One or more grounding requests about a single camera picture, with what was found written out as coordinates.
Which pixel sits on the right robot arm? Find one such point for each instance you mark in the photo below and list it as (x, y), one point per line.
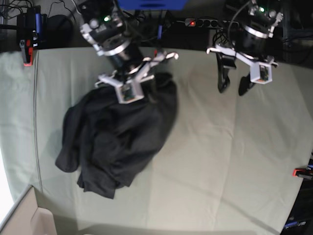
(112, 34)

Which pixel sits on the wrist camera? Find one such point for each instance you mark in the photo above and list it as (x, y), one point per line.
(260, 73)
(129, 92)

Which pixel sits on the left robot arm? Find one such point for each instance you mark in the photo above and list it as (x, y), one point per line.
(250, 28)

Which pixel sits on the black power strip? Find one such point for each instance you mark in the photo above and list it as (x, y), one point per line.
(207, 23)

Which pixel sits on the blue box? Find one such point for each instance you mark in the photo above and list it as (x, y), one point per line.
(152, 4)

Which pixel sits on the black t-shirt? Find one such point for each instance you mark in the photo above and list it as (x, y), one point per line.
(110, 143)

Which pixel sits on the cardboard box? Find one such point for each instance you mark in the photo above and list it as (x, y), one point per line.
(27, 218)

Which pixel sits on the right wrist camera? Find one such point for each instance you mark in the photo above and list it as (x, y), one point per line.
(129, 92)

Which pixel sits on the left red black clamp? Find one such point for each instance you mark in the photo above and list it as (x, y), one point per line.
(27, 52)

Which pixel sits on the red black clamp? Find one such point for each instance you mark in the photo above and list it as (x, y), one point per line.
(303, 173)
(27, 52)

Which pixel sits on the black equipment box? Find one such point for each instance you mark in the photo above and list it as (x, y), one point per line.
(300, 220)

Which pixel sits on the black round bag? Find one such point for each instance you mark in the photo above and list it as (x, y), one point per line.
(59, 31)

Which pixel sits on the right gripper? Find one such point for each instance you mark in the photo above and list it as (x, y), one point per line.
(130, 66)

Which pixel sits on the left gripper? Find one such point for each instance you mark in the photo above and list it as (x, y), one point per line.
(239, 42)

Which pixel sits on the right red black clamp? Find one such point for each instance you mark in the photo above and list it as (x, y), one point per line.
(303, 173)

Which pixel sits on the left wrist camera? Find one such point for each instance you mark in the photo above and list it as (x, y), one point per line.
(260, 73)

